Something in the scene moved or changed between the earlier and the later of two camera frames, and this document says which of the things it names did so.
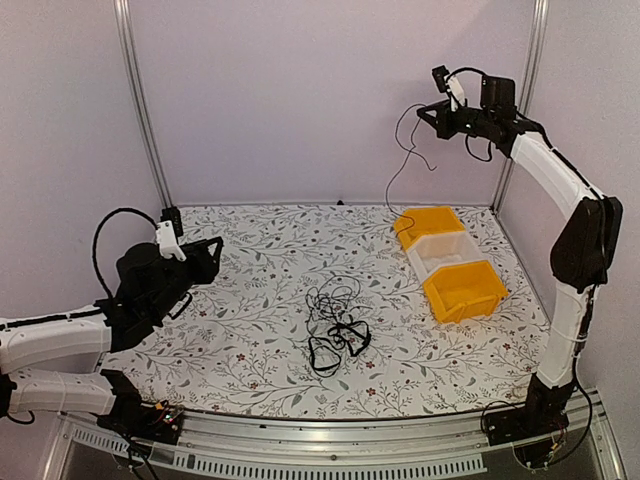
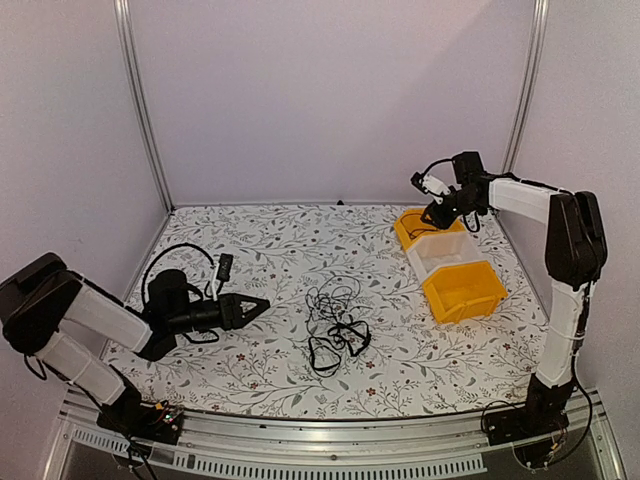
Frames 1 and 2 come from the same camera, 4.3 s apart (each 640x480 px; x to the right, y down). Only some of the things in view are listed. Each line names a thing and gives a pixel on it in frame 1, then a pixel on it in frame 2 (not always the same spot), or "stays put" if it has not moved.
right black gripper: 443,122 to 435,211
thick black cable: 325,357 stays put
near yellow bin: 464,292 stays put
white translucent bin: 428,251 stays put
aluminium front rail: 287,446 stays put
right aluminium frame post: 529,87 stays put
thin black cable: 410,151 to 411,231
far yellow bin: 425,220 stays put
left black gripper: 204,268 to 229,306
